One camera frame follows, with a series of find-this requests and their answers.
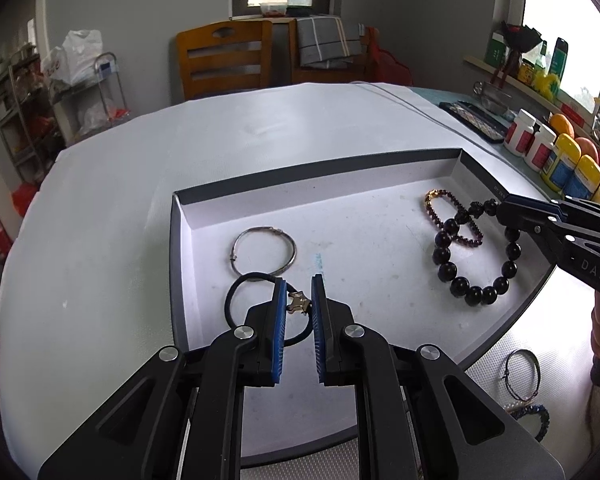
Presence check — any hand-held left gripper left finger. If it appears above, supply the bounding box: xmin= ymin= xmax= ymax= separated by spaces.
xmin=37 ymin=277 xmax=291 ymax=480

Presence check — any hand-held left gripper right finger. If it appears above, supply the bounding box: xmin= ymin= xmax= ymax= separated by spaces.
xmin=310 ymin=274 xmax=566 ymax=480

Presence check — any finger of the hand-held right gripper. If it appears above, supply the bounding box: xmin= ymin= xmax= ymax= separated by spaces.
xmin=497 ymin=212 xmax=600 ymax=301
xmin=496 ymin=195 xmax=573 ymax=228

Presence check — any black hair tie gold star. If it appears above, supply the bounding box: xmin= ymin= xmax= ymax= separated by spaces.
xmin=224 ymin=272 xmax=313 ymax=348

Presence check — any large black bead bracelet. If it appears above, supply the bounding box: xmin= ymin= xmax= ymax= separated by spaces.
xmin=431 ymin=199 xmax=523 ymax=307

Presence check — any grey-edged white tray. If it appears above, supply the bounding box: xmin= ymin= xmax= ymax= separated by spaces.
xmin=169 ymin=147 xmax=557 ymax=468

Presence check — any thin dark cord bracelet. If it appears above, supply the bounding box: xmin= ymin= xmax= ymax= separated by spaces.
xmin=500 ymin=349 xmax=542 ymax=403

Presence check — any blue bead bracelet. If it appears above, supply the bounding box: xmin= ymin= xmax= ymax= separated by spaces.
xmin=510 ymin=402 xmax=552 ymax=443

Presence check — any peach-coloured fruit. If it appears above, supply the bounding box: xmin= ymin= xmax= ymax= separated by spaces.
xmin=574 ymin=136 xmax=600 ymax=161

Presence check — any silver bangle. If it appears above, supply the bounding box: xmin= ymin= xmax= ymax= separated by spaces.
xmin=228 ymin=226 xmax=297 ymax=277

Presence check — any orange fruit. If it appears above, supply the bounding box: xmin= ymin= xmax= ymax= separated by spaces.
xmin=549 ymin=113 xmax=576 ymax=138

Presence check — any red box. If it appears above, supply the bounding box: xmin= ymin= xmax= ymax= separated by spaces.
xmin=560 ymin=101 xmax=595 ymax=123

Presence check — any black tray on table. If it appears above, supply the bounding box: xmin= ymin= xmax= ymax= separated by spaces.
xmin=439 ymin=100 xmax=508 ymax=145

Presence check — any yellow fluffy duster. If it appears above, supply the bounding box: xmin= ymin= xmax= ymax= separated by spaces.
xmin=532 ymin=72 xmax=561 ymax=100

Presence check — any green bottle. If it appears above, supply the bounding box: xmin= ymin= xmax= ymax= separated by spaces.
xmin=547 ymin=37 xmax=570 ymax=78

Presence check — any green box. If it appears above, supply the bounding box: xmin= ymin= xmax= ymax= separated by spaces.
xmin=484 ymin=31 xmax=508 ymax=67

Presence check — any dark wrapped bouquet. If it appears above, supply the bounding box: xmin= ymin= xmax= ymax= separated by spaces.
xmin=500 ymin=20 xmax=548 ymax=53

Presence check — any red bag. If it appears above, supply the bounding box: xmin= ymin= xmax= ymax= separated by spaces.
xmin=367 ymin=27 xmax=413 ymax=86

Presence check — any folded grey striped cloth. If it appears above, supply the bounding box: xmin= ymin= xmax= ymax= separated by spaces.
xmin=296 ymin=16 xmax=365 ymax=68

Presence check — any wooden slat-back chair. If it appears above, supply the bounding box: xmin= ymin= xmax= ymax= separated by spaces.
xmin=176 ymin=20 xmax=273 ymax=103

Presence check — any small metal trolley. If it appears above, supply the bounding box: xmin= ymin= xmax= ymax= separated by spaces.
xmin=50 ymin=52 xmax=131 ymax=146

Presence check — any white plastic bag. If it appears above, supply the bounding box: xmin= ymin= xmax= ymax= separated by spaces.
xmin=42 ymin=29 xmax=103 ymax=86

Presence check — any metal shelving rack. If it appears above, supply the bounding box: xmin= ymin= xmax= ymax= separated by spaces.
xmin=0 ymin=42 xmax=56 ymax=186

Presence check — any garnet bead bracelet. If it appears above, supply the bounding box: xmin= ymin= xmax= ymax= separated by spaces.
xmin=422 ymin=189 xmax=485 ymax=250

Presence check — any grey cable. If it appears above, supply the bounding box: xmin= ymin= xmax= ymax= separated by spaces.
xmin=350 ymin=81 xmax=506 ymax=161

